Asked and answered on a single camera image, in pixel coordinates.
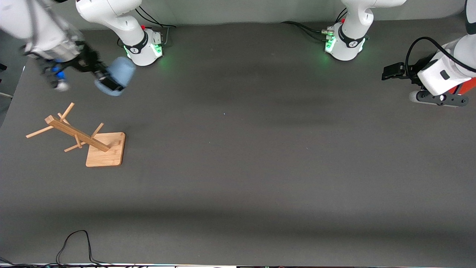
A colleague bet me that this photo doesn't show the black right arm base cables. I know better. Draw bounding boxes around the black right arm base cables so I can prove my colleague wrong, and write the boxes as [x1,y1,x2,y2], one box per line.
[135,6,176,29]

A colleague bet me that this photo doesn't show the orange cylindrical can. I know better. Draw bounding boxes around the orange cylindrical can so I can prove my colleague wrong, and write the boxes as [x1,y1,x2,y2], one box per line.
[447,83,476,96]

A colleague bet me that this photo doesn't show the black looped cable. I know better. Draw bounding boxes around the black looped cable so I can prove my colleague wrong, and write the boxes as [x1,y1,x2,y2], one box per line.
[56,230,112,267]

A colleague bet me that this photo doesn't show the light blue cup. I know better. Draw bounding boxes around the light blue cup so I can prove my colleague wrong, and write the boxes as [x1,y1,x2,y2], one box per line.
[94,57,136,97]

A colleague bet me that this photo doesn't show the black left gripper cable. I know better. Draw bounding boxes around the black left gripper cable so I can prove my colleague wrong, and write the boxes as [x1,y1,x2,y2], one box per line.
[405,36,476,76]

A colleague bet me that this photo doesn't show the wooden mug tree rack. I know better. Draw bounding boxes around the wooden mug tree rack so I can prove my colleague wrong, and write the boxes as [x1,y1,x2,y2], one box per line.
[25,102,126,168]

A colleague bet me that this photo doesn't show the dark grey table mat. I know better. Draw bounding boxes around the dark grey table mat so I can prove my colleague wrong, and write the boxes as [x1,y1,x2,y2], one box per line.
[0,13,476,267]

